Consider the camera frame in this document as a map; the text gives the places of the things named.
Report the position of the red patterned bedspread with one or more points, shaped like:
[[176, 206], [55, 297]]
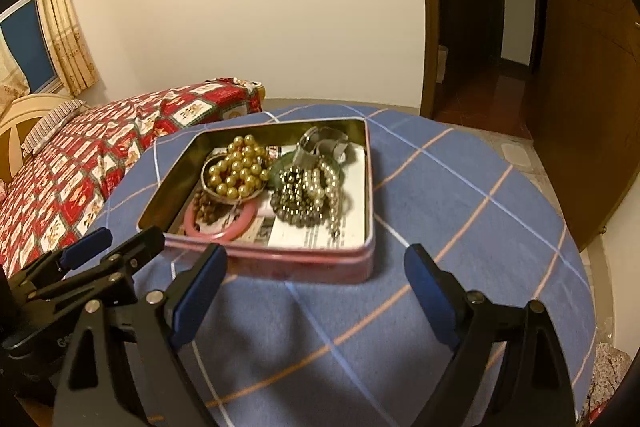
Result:
[[59, 192]]

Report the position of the silver bangle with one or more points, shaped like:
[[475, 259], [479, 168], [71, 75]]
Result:
[[233, 181]]

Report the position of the pink metal tin box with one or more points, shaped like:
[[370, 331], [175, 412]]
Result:
[[330, 266]]

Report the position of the patterned plastic bag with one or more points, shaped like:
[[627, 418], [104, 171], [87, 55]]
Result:
[[609, 369]]

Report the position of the beige curtain panel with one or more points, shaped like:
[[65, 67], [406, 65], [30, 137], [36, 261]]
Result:
[[13, 82], [66, 45]]

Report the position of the cream wooden headboard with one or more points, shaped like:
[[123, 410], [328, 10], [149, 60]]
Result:
[[20, 117]]

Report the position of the striped pillow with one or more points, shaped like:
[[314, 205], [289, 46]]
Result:
[[50, 124]]

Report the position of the silver watch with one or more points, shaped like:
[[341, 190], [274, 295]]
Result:
[[319, 142]]

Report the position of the brown wooden door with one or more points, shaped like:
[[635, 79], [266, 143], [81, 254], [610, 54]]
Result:
[[585, 118]]

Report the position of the beige curtain right panel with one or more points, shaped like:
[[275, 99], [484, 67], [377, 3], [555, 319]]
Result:
[[66, 45]]

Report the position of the dark window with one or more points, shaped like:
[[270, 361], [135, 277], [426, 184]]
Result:
[[20, 28]]

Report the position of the brown door frame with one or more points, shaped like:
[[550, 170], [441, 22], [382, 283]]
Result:
[[431, 42]]

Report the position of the pink bangle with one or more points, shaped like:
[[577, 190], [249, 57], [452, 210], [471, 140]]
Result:
[[226, 228]]

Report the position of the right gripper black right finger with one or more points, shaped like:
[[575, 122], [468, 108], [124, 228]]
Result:
[[533, 387]]

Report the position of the green jade bangle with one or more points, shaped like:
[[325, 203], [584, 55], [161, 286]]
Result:
[[353, 158]]

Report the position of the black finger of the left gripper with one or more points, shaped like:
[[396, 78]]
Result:
[[52, 266], [121, 263]]

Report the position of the beige curtain left panel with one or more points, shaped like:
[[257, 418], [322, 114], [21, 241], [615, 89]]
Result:
[[13, 82]]

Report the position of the blue plaid tablecloth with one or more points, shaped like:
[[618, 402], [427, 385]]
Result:
[[281, 354]]

